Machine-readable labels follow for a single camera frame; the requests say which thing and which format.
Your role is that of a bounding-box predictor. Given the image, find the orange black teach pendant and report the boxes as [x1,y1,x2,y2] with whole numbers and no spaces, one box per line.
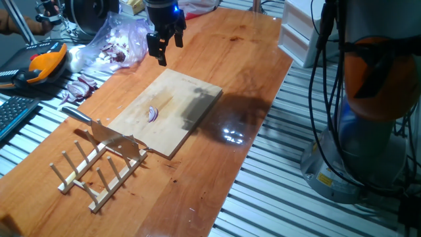
[0,41,69,90]

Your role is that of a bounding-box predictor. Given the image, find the black keyboard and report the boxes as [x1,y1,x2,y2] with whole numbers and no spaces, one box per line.
[0,95,40,142]

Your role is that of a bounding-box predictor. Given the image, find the white shopping bag red print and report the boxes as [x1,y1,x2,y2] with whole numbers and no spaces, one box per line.
[177,0,220,20]

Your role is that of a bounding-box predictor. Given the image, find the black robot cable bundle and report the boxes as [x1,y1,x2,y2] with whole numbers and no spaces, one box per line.
[307,0,421,198]

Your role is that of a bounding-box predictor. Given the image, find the black round reel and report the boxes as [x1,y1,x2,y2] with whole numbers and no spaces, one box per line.
[62,0,120,36]

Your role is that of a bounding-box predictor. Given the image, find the large reddish wooden panel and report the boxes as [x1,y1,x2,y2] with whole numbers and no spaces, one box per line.
[0,7,293,237]

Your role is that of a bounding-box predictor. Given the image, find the red onion slices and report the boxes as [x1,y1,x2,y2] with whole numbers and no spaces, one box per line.
[59,74,99,106]

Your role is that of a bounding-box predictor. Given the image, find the wooden peg dish rack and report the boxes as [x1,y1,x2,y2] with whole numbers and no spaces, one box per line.
[49,118,149,214]

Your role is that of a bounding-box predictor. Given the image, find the person's left hand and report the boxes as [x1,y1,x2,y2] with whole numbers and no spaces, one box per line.
[39,8,62,34]

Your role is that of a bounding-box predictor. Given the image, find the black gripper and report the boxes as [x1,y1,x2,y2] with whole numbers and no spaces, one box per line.
[143,0,187,67]

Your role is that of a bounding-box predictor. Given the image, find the steel cleaver knife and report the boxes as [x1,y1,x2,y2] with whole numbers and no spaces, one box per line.
[61,105,143,161]

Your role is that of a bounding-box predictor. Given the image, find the clear bag of chopped onion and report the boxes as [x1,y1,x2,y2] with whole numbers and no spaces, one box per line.
[77,12,154,72]

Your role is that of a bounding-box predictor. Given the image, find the red onion piece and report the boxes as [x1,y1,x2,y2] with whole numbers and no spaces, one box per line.
[147,105,159,124]

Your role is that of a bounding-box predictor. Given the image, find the white rounded lump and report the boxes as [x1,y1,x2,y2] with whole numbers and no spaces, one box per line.
[65,44,86,73]

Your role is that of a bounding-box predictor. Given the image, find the aluminium frame post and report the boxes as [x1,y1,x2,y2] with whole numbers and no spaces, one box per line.
[248,0,267,14]
[1,0,37,45]

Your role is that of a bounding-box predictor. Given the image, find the white metal clamp stand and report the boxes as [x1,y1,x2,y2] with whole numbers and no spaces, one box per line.
[35,0,80,41]

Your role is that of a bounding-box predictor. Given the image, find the yellow packet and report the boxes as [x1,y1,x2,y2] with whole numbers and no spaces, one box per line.
[120,0,146,16]

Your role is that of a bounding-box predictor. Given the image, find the light wooden cutting board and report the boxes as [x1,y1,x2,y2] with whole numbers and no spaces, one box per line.
[107,68,224,161]

